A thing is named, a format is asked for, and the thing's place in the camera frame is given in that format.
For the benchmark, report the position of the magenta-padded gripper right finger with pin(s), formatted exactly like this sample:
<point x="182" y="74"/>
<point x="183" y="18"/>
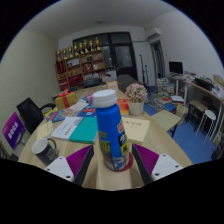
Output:
<point x="161" y="166"/>

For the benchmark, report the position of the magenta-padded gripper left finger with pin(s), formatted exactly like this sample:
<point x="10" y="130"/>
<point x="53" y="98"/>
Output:
<point x="61" y="166"/>

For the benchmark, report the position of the blue drink bottle white cap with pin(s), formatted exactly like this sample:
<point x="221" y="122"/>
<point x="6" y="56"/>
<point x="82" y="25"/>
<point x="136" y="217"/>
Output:
<point x="111" y="133"/>

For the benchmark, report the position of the dark mug white inside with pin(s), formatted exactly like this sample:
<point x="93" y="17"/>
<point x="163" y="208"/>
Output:
<point x="45" y="151"/>

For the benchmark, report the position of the flat round red coaster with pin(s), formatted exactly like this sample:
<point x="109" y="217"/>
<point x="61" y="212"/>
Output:
<point x="130" y="162"/>

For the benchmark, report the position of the white printed booklet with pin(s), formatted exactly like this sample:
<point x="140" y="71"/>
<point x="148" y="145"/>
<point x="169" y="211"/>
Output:
<point x="66" y="128"/>

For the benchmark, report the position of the small pale yellow book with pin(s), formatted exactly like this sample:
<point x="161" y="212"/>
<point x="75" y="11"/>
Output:
<point x="45" y="130"/>

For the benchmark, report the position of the low wooden side table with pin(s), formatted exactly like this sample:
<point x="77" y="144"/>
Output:
<point x="166" y="120"/>

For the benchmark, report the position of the blue fan-shaped leaflet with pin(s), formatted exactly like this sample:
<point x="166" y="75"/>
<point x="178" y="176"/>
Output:
<point x="55" y="116"/>

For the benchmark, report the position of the purple sign board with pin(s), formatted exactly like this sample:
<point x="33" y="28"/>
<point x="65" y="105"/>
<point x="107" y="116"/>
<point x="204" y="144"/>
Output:
<point x="13" y="130"/>

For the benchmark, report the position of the black office chair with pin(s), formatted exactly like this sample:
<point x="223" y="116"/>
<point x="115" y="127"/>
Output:
<point x="30" y="111"/>

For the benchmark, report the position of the gold gift box red ribbon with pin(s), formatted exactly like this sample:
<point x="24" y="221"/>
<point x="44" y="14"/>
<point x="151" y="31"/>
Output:
<point x="66" y="100"/>

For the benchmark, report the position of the white round stool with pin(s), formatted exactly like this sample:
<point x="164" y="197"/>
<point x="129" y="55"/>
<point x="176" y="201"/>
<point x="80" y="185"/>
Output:
<point x="208" y="115"/>

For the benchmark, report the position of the orange book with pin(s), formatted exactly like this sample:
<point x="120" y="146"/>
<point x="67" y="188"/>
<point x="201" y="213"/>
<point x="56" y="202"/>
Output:
<point x="123" y="106"/>

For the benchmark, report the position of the pink flowers in white pot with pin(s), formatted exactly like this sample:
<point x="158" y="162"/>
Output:
<point x="136" y="95"/>

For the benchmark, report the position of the pile of books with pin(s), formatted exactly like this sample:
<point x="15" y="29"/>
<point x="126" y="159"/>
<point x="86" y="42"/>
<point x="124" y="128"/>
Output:
<point x="165" y="90"/>

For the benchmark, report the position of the long wooden side desk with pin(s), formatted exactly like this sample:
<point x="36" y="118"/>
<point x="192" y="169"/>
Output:
<point x="203" y="88"/>

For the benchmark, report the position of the small beige box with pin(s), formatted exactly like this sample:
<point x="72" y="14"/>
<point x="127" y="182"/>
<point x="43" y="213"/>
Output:
<point x="112" y="85"/>

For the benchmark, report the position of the black tripod stand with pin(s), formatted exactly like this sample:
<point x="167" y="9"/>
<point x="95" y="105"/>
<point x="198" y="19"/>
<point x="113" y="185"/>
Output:
<point x="144" y="68"/>

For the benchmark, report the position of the black computer monitor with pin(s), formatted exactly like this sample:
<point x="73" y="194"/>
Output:
<point x="176" y="67"/>

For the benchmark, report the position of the wooden shelf unit with trophies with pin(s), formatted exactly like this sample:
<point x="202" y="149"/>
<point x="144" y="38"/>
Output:
<point x="80" y="66"/>

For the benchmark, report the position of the black framed glass door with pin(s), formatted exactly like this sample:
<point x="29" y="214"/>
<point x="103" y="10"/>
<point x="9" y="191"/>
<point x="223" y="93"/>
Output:
<point x="121" y="55"/>

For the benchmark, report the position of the white air conditioner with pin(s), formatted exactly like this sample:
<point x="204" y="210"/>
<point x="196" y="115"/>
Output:
<point x="153" y="33"/>

